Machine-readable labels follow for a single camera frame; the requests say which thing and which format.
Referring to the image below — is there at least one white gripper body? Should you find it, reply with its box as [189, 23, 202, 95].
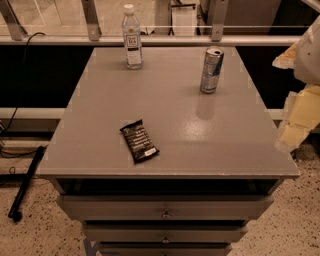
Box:
[294, 16, 320, 85]

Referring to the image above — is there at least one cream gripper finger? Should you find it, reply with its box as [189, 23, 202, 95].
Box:
[272, 43, 298, 69]
[275, 84, 320, 153]

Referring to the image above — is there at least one silver blue redbull can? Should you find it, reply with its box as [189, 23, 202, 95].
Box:
[200, 46, 224, 94]

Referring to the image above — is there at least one grey drawer cabinet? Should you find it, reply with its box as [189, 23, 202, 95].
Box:
[35, 45, 301, 256]

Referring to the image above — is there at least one clear plastic water bottle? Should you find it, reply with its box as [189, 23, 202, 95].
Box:
[122, 4, 143, 69]

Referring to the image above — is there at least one top grey drawer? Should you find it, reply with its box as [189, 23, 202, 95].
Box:
[57, 195, 273, 221]

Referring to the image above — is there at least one grey drawer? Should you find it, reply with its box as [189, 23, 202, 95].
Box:
[83, 223, 248, 244]
[98, 244, 232, 256]
[57, 195, 273, 221]

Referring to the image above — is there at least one black snack bar wrapper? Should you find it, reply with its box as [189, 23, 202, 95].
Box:
[120, 120, 159, 163]

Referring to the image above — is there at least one middle grey drawer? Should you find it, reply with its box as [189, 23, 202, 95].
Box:
[83, 223, 248, 244]

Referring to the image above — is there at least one bottom grey drawer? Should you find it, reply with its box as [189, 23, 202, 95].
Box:
[98, 244, 232, 256]

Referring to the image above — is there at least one grey metal railing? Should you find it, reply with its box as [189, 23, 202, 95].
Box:
[0, 0, 299, 46]

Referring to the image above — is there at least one black rod on floor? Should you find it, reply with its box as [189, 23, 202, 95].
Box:
[8, 146, 46, 223]

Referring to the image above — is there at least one black cable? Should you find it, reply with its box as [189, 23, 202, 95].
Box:
[0, 31, 47, 159]

